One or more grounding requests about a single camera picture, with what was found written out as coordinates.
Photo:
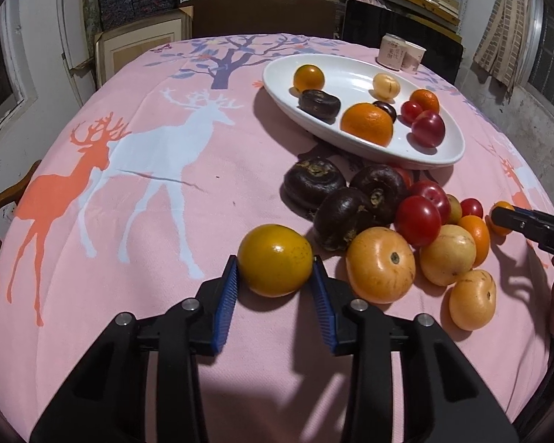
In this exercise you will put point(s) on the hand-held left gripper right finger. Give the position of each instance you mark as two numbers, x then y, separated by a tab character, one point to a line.
323	304

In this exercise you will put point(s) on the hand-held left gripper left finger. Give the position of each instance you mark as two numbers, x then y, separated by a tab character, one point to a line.
226	304

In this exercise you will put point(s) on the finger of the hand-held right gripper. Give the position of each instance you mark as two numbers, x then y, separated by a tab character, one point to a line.
526	212
508	220

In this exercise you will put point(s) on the small orange mandarin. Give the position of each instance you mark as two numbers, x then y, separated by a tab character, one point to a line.
497	226
425	100
479	240

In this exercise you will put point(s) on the small red cherry tomato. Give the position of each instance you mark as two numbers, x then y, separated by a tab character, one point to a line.
472	207

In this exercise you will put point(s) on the small yellow green plum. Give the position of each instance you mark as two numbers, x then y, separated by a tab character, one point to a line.
454	207

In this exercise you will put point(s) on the yellow round tomato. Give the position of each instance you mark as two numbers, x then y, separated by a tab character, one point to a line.
274	260
308	78

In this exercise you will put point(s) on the dark purple water chestnut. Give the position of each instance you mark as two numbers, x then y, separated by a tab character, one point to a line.
318	104
387	108
311	180
381	187
344	221

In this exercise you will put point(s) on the large orange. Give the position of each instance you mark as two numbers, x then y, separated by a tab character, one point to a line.
367	123

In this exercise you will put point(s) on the white oval plate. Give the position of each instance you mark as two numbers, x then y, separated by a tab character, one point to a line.
346	78

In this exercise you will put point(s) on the pink deer print tablecloth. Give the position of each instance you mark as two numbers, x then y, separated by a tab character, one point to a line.
240	147

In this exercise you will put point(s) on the hanging woven blind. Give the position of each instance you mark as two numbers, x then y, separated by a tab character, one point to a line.
508	32

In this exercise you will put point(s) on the beige drink can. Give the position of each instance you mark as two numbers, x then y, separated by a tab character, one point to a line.
390	53

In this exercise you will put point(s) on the black panel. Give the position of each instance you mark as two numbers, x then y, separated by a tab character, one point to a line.
397	18

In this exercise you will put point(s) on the carved wooden chair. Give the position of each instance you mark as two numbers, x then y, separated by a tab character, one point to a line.
9	194

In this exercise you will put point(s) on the framed picture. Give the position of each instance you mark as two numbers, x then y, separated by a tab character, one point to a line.
143	46

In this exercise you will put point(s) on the dark brown wooden board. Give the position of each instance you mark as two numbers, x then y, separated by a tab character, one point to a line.
258	18

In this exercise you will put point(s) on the white wooden board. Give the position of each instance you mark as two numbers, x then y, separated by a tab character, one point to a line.
76	32

